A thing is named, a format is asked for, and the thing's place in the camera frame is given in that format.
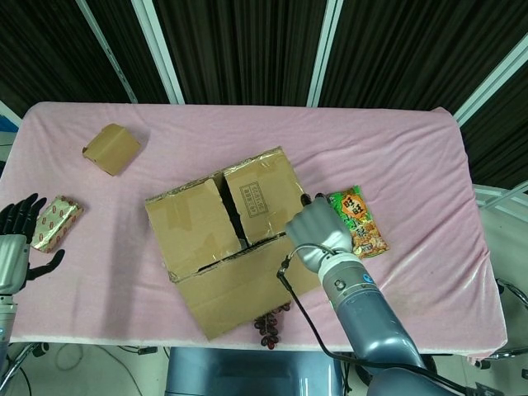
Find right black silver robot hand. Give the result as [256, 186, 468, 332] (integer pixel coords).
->
[285, 192, 356, 273]

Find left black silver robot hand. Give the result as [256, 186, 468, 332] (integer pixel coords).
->
[0, 193, 66, 295]

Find large brown cardboard box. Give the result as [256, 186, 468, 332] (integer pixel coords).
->
[144, 145, 327, 342]

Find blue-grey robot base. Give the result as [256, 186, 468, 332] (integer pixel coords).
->
[164, 347, 372, 396]

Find green orange snack bag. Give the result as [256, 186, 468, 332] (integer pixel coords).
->
[325, 185, 391, 260]

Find gold foil wrapped packet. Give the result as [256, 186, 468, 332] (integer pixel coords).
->
[29, 195, 85, 254]

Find chrome stand leg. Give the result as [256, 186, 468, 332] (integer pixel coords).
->
[0, 342, 50, 396]

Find dark red grape bunch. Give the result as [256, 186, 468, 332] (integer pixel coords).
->
[252, 303, 293, 351]

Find pink tablecloth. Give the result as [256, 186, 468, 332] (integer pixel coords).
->
[0, 101, 509, 366]

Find small folded cardboard piece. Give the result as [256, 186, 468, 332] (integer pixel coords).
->
[81, 123, 142, 177]

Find black right hand cable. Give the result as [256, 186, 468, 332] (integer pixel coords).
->
[276, 243, 475, 396]

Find white partition frame post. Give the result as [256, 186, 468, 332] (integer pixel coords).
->
[306, 0, 344, 107]
[131, 0, 185, 105]
[450, 40, 528, 121]
[76, 0, 138, 103]

